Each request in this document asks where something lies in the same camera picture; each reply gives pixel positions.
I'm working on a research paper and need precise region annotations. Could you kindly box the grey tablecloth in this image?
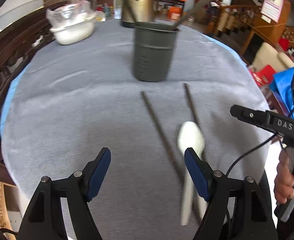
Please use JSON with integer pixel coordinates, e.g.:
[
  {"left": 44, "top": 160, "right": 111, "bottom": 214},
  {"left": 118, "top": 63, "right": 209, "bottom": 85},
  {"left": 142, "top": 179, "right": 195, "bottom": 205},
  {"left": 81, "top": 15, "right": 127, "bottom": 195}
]
[{"left": 1, "top": 20, "right": 269, "bottom": 239}]

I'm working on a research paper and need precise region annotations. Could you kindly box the bronze electric kettle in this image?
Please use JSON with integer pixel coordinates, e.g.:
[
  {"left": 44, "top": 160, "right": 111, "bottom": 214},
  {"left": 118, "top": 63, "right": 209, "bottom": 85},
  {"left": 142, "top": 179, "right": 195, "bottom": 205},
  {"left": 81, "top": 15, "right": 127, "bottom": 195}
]
[{"left": 120, "top": 0, "right": 154, "bottom": 28}]

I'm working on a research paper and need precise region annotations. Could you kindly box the white plastic spoon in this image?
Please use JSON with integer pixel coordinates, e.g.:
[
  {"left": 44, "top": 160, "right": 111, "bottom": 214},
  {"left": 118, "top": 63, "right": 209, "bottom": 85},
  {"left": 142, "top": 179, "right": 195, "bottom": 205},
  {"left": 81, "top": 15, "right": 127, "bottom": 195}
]
[{"left": 177, "top": 121, "right": 205, "bottom": 226}]

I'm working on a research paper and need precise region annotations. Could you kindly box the wooden stair railing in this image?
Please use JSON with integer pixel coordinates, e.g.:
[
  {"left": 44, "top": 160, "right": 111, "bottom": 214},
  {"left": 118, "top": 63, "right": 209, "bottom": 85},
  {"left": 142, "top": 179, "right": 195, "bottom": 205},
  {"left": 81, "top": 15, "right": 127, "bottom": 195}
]
[{"left": 206, "top": 5, "right": 261, "bottom": 37}]

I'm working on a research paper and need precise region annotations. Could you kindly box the dark carved wooden sideboard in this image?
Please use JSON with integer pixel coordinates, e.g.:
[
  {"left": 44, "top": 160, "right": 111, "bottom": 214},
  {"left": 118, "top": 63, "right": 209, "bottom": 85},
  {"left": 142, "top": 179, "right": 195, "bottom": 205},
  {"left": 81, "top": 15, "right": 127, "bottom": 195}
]
[{"left": 0, "top": 0, "right": 69, "bottom": 186}]

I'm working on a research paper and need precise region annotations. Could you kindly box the dark chopstick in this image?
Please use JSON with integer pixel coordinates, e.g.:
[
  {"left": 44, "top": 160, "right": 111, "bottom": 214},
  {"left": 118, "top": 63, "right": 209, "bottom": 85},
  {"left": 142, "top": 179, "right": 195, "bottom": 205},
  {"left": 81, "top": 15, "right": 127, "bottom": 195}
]
[
  {"left": 123, "top": 0, "right": 137, "bottom": 24},
  {"left": 170, "top": 0, "right": 213, "bottom": 31},
  {"left": 183, "top": 82, "right": 208, "bottom": 221},
  {"left": 140, "top": 91, "right": 184, "bottom": 186}
]

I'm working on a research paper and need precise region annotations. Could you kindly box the wall calendar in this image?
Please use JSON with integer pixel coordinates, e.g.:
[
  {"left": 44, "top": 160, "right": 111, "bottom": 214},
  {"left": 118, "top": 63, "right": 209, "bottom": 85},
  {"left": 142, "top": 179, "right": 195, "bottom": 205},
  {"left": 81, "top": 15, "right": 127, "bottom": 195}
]
[{"left": 261, "top": 0, "right": 284, "bottom": 23}]

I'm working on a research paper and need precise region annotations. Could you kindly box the red child chair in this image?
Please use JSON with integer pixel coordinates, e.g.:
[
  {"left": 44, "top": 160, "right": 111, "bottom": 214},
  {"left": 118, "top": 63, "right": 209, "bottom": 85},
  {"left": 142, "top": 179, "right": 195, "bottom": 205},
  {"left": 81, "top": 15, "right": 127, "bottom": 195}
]
[{"left": 248, "top": 64, "right": 276, "bottom": 87}]

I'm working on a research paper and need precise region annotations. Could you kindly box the cream sofa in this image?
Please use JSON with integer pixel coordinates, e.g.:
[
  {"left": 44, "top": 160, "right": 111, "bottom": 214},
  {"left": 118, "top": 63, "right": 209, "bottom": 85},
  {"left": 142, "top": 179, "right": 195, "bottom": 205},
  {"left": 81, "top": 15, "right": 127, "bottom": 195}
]
[{"left": 251, "top": 42, "right": 294, "bottom": 73}]

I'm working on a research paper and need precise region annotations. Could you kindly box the person right hand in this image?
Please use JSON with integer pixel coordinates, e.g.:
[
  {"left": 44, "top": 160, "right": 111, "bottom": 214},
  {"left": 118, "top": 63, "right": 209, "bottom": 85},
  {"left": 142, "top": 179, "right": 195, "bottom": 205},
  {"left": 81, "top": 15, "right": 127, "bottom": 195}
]
[{"left": 274, "top": 150, "right": 294, "bottom": 204}]

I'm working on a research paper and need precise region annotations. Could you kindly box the dark metal utensil holder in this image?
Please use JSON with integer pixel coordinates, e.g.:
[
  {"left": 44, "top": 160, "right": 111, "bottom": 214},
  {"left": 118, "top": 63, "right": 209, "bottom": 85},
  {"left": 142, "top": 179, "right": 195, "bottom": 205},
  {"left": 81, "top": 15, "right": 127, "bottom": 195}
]
[{"left": 132, "top": 22, "right": 179, "bottom": 82}]

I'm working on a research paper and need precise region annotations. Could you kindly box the white bowl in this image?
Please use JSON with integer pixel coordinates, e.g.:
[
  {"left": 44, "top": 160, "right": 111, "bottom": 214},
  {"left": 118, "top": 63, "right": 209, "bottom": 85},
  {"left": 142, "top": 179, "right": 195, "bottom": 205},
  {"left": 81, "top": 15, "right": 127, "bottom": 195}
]
[{"left": 50, "top": 16, "right": 95, "bottom": 46}]

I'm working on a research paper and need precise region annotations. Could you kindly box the dark wooden side table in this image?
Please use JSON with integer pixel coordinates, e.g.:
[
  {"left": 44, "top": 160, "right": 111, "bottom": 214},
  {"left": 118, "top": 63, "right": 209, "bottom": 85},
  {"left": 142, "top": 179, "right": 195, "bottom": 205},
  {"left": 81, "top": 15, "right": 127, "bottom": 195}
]
[{"left": 154, "top": 0, "right": 186, "bottom": 20}]

